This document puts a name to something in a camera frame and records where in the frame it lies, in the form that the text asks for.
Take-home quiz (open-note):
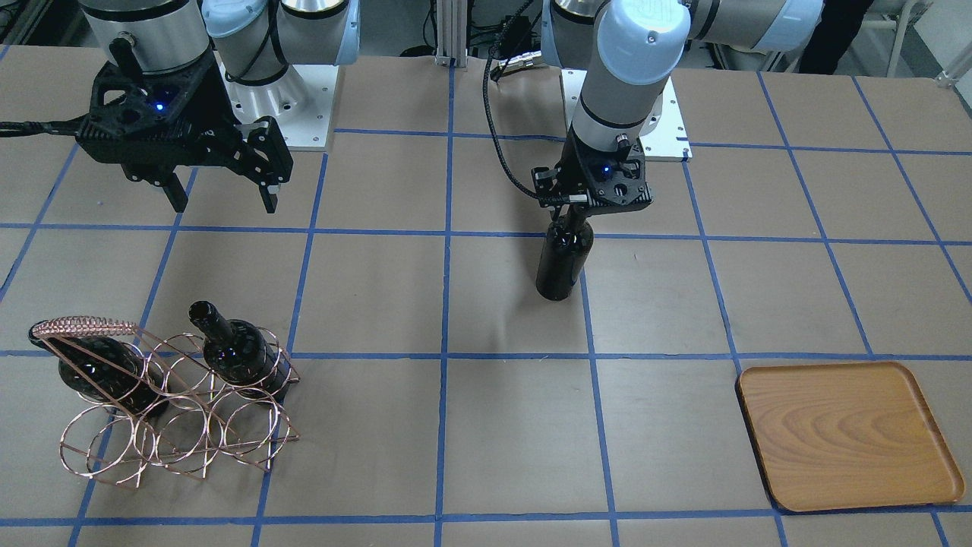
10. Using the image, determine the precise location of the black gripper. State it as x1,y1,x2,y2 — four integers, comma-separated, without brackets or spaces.
532,134,654,213
77,53,294,213

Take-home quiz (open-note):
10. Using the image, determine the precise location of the dark wine bottle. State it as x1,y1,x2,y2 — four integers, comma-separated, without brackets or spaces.
535,205,595,301
188,301,289,403
46,337,169,419

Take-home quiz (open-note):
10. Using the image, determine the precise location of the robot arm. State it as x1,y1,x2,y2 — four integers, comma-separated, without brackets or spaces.
532,1,823,218
75,1,361,213

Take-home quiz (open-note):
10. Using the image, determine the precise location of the wooden tray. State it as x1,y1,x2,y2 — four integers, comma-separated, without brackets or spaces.
737,362,966,513

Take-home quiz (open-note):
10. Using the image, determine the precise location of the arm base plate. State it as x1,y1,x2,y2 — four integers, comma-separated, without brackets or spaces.
561,69,692,162
224,65,341,152

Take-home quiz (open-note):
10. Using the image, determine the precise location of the aluminium frame post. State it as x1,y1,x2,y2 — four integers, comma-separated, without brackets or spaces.
434,0,471,69

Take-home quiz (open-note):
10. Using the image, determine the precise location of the copper wire wine basket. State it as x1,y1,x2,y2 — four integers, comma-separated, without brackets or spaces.
28,315,301,489

